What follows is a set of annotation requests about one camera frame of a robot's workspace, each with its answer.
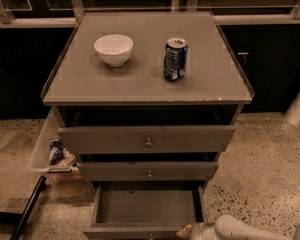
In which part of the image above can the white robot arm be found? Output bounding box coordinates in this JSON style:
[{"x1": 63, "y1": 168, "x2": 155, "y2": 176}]
[{"x1": 175, "y1": 215, "x2": 300, "y2": 240}]

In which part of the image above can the grey drawer cabinet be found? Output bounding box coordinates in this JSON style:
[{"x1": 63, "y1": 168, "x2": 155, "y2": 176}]
[{"x1": 40, "y1": 11, "x2": 256, "y2": 192}]

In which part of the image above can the metal railing frame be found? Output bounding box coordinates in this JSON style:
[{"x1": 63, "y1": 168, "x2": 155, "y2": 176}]
[{"x1": 0, "y1": 0, "x2": 300, "y2": 25}]

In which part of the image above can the grey drawer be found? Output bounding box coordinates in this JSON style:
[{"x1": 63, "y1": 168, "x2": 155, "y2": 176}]
[
  {"x1": 77, "y1": 162, "x2": 218, "y2": 181},
  {"x1": 84, "y1": 181, "x2": 206, "y2": 240},
  {"x1": 58, "y1": 125, "x2": 235, "y2": 154}
]

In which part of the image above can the black pole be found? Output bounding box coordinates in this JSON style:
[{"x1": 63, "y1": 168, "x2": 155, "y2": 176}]
[{"x1": 10, "y1": 176, "x2": 46, "y2": 240}]

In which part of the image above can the clear plastic bin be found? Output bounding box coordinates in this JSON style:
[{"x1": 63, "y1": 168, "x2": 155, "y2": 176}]
[{"x1": 31, "y1": 111, "x2": 78, "y2": 176}]

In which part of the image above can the grey top drawer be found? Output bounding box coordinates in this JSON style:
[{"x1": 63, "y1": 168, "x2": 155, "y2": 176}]
[{"x1": 58, "y1": 125, "x2": 235, "y2": 154}]

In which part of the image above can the grey bottom drawer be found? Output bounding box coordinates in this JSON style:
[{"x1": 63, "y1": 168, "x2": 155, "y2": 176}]
[{"x1": 84, "y1": 181, "x2": 206, "y2": 240}]

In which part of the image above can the grey middle drawer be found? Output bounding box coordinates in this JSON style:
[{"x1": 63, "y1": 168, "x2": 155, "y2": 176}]
[{"x1": 77, "y1": 162, "x2": 218, "y2": 181}]

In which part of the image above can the crumpled blue snack bag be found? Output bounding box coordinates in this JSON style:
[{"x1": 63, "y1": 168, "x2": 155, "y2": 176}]
[{"x1": 49, "y1": 139, "x2": 64, "y2": 165}]

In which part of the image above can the white post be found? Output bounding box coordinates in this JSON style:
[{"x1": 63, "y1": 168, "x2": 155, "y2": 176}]
[{"x1": 284, "y1": 92, "x2": 300, "y2": 126}]

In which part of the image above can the blue soda can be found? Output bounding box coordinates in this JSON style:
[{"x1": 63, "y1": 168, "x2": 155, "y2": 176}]
[{"x1": 164, "y1": 37, "x2": 188, "y2": 81}]

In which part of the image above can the white ceramic bowl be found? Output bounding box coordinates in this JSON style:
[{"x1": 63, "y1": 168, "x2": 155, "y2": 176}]
[{"x1": 94, "y1": 34, "x2": 134, "y2": 67}]

